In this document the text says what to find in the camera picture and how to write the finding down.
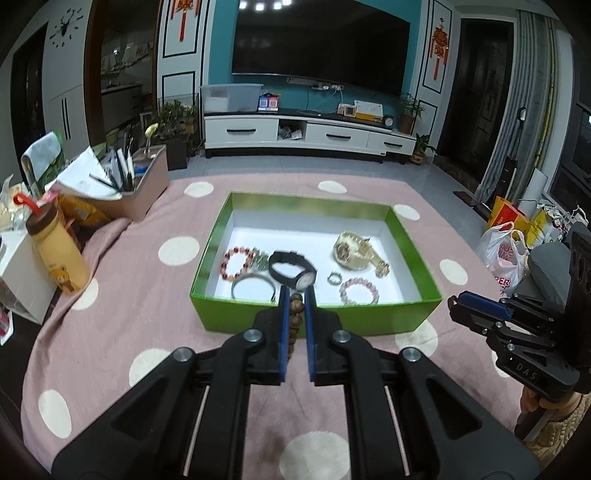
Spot green cardboard box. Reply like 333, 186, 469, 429
189, 191, 444, 335

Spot green and white bag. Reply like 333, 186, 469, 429
21, 131, 65, 195

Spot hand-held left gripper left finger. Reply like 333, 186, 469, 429
51, 286, 291, 480

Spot yellow snack packet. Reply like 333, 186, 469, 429
55, 191, 112, 227

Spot white box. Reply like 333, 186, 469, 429
0, 228, 58, 324

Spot tall potted plant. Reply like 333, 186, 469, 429
399, 92, 428, 134

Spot grey cushion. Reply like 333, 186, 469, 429
512, 240, 573, 301

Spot flat screen television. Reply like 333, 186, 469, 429
232, 4, 411, 97

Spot black deer wall clock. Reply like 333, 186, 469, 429
48, 11, 84, 47

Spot white television cabinet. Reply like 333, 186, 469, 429
203, 108, 419, 164

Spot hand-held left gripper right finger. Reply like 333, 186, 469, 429
305, 286, 541, 480

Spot silver bangle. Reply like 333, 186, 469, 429
231, 273, 277, 303

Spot yellow drink bottle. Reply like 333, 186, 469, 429
13, 194, 90, 295

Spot grey striped curtain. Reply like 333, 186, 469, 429
480, 9, 559, 204

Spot beige wristwatch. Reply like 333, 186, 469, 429
333, 231, 377, 271

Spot red and yellow paper bag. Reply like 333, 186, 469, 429
487, 196, 532, 234

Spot person's right forearm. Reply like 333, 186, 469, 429
531, 394, 591, 462

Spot large leafy potted plant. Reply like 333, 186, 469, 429
150, 99, 199, 169

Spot pink storage box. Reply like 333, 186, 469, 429
55, 144, 171, 222

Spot person's right hand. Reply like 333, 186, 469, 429
521, 387, 546, 418

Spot small potted plant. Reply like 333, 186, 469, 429
411, 134, 437, 166

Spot pink bead bracelet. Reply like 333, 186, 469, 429
339, 278, 380, 306

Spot white printed plastic bag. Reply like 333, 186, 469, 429
475, 222, 529, 296

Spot black wristwatch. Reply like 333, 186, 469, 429
268, 250, 318, 291

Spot pink polka-dot tablecloth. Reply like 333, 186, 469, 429
21, 173, 522, 480

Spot red bead bracelet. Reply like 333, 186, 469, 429
222, 247, 257, 283

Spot yellow shopping bag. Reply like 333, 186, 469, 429
526, 208, 561, 245

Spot upright vacuum cleaner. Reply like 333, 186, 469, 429
489, 107, 527, 204

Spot desk calendar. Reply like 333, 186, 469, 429
355, 99, 384, 121

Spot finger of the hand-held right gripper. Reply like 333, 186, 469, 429
449, 291, 566, 324
450, 308, 555, 354

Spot brown wooden bead bracelet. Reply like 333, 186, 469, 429
287, 292, 306, 377

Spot clear plastic storage bin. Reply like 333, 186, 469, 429
200, 83, 265, 114

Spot red knot wall hanging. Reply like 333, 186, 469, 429
170, 0, 201, 42
431, 18, 450, 81

